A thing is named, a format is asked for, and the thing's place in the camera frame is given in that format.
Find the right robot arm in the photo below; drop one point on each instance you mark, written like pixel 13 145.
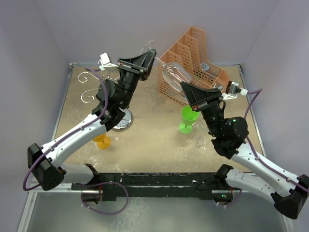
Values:
pixel 287 191

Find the orange plastic goblet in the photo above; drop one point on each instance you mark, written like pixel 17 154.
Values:
pixel 102 141

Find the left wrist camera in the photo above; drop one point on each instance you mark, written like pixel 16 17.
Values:
pixel 105 63

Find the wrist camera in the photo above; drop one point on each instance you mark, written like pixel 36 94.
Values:
pixel 232 91
pixel 105 63

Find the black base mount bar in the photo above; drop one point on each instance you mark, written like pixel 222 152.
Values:
pixel 110 186

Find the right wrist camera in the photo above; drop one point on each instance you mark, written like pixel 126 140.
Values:
pixel 232 91

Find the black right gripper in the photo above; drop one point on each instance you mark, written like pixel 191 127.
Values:
pixel 199 98

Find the green plastic goblet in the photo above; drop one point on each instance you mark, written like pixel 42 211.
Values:
pixel 189 117

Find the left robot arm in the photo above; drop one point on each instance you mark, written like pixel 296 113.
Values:
pixel 117 85

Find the orange plastic file organizer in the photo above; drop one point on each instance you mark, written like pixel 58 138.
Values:
pixel 190 51

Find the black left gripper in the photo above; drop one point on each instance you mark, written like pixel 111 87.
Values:
pixel 140 64

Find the clear wine glass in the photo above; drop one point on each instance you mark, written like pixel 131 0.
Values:
pixel 200 130
pixel 173 73

